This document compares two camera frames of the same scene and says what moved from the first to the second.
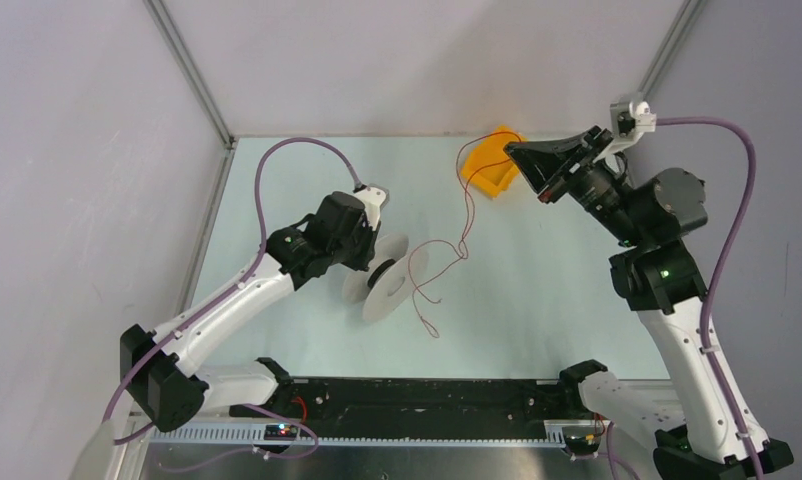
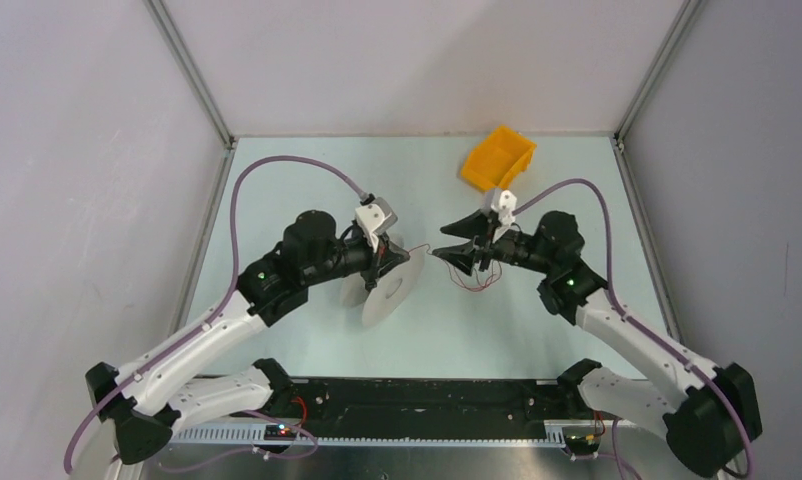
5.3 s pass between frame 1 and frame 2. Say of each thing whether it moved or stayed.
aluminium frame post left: stayed
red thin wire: moved
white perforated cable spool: stayed
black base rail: stayed
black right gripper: moved
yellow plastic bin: stayed
